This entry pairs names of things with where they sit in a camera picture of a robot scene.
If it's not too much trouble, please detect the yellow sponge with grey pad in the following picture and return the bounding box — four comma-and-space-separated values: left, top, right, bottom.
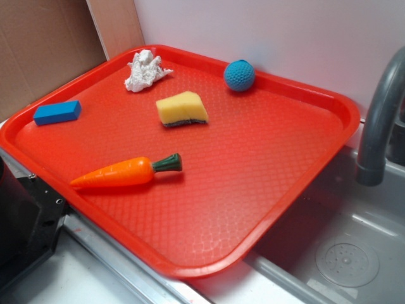
156, 91, 209, 127

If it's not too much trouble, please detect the brown cardboard panel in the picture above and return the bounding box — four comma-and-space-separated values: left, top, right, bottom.
1, 1, 106, 120

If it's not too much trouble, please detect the grey toy sink basin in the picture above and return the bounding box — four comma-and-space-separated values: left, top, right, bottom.
192, 148, 404, 303

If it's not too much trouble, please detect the orange toy carrot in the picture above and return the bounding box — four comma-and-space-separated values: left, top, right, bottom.
70, 153, 182, 189

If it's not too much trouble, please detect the grey toy faucet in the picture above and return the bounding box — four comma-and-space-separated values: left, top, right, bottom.
356, 47, 404, 186

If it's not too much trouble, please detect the crumpled white paper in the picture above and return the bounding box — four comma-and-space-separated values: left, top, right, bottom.
124, 49, 173, 92

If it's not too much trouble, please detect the blue rectangular block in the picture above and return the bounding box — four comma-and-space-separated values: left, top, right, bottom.
33, 100, 82, 125

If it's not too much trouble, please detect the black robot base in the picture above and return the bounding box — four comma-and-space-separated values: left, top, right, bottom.
1, 160, 66, 293

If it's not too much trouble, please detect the red plastic tray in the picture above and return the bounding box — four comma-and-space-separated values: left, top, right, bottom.
1, 46, 360, 279

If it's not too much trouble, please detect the blue textured ball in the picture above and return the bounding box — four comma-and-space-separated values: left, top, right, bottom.
223, 60, 256, 92

